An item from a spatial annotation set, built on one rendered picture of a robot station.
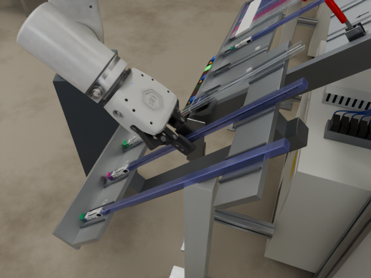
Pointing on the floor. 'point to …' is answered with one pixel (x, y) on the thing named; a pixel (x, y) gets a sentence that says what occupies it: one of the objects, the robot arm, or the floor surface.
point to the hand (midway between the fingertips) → (185, 138)
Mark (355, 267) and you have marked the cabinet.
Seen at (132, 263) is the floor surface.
